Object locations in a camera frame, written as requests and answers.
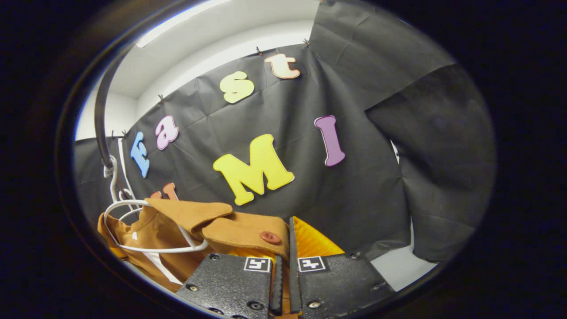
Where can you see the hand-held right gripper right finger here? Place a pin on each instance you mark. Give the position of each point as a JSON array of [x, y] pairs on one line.
[[336, 283]]

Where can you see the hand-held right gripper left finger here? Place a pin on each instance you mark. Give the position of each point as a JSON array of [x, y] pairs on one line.
[[230, 283]]

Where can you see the white plastic clothes hanger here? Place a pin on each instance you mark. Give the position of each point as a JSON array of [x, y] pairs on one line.
[[155, 250], [126, 192]]

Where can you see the brown button-up shirt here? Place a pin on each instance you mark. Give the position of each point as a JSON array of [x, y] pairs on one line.
[[177, 212]]

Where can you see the black backdrop cloth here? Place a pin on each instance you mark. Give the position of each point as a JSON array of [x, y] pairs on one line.
[[354, 186]]

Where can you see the black clothes rack rail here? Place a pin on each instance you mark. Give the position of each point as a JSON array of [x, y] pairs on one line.
[[101, 124]]

